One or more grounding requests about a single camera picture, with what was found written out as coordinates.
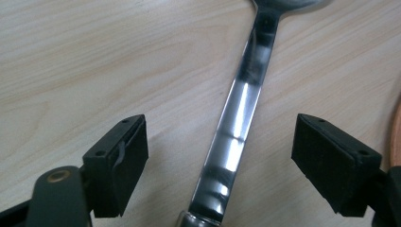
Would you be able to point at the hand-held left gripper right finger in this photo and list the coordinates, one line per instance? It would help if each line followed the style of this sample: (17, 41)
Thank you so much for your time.
(334, 164)

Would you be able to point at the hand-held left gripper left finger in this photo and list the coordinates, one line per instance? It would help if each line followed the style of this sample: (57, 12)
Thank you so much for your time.
(116, 164)

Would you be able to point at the orange spatula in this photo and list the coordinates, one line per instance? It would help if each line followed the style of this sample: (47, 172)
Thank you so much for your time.
(396, 135)

